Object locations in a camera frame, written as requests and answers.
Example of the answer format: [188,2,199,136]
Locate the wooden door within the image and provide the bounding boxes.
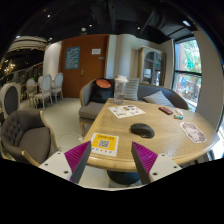
[58,34,109,98]

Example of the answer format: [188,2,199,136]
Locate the grey striped pillow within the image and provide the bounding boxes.
[144,91,173,107]

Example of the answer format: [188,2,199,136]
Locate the yellow QR code card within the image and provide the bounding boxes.
[91,133,119,157]

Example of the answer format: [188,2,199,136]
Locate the black computer mouse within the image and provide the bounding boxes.
[130,123,155,138]

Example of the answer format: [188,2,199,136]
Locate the black table pedestal base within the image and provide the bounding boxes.
[107,171,140,185]

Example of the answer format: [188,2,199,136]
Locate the black orange backpack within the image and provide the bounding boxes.
[90,78,113,103]

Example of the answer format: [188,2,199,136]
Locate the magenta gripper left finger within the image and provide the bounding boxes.
[39,140,92,185]

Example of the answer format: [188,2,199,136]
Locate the oval back grey chair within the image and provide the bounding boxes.
[0,82,21,118]

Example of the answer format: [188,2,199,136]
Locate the glass display cabinet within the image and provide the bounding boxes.
[138,46,163,86]

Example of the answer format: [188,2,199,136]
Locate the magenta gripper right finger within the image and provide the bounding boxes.
[131,141,183,185]

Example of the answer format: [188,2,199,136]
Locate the grey tufted armchair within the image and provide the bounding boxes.
[1,109,59,166]

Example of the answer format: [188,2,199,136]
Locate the clear plastic water bottle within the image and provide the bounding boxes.
[114,75,128,104]

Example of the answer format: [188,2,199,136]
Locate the white dining chair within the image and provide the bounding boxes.
[34,75,52,107]
[26,78,37,99]
[51,73,63,98]

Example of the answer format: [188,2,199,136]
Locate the striped cushion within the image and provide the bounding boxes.
[125,78,139,101]

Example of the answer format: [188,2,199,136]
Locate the white printed menu sheet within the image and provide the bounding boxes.
[109,105,144,118]

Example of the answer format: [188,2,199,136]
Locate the blue poster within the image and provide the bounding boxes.
[65,47,80,70]

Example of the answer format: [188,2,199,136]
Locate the small colourful eraser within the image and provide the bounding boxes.
[174,115,183,120]

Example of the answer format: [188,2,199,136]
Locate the white door sign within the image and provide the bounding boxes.
[92,48,101,55]

